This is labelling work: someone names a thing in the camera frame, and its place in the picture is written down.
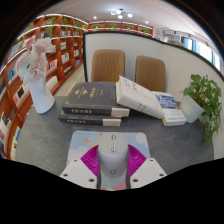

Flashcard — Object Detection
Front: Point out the white computer mouse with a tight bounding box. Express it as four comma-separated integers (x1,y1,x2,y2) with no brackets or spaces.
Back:
97,132,130,178

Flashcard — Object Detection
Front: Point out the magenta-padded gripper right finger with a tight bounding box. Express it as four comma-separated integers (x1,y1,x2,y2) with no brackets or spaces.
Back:
127,143,168,190

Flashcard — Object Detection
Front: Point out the large glass window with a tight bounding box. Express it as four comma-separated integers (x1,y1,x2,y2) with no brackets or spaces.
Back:
179,34,223,73

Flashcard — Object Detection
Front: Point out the ceiling lights cluster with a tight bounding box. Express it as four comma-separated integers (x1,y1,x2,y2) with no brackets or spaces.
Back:
110,8,134,20

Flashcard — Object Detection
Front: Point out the pink flower bouquet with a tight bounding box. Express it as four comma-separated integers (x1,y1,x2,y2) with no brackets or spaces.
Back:
14,37,54,84

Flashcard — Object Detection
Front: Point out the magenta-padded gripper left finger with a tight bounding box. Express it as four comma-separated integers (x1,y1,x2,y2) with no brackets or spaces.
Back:
59,144,101,191

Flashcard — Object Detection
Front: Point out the blue and white book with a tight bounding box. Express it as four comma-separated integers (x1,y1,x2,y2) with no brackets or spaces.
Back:
152,90,188,127

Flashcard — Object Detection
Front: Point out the thick white book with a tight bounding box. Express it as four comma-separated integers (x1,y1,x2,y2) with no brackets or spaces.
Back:
115,75,165,120

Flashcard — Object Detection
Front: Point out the pastel cloud print mouse pad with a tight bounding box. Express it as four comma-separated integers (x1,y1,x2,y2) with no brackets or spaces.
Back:
66,130,152,192

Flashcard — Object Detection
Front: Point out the orange wooden bookshelf unit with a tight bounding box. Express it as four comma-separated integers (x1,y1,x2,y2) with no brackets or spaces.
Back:
0,13,155,161

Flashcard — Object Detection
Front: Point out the tan upholstered chair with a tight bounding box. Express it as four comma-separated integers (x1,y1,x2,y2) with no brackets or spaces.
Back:
134,55,167,93
90,49,126,84

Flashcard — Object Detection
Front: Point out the thick dark hardcover book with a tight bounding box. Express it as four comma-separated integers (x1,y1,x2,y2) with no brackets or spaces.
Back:
61,81,131,118
58,110,123,128

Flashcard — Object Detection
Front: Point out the green potted plant white pot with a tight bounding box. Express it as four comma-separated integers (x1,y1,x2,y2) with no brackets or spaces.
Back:
179,73,223,141

